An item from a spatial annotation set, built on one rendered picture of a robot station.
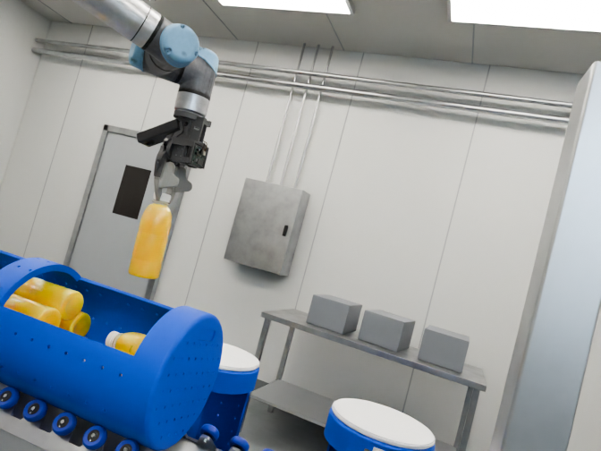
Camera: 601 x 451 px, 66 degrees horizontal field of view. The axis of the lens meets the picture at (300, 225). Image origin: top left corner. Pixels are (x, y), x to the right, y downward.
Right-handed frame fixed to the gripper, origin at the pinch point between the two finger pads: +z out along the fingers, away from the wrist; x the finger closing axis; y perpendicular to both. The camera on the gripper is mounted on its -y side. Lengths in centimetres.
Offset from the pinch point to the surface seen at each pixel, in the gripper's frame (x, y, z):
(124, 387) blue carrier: -20.1, 15.1, 35.8
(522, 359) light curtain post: -40, 74, 9
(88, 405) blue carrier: -18.7, 7.4, 42.3
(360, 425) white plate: 23, 55, 44
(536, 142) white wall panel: 320, 121, -117
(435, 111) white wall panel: 326, 36, -133
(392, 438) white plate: 22, 63, 44
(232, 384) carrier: 32, 16, 48
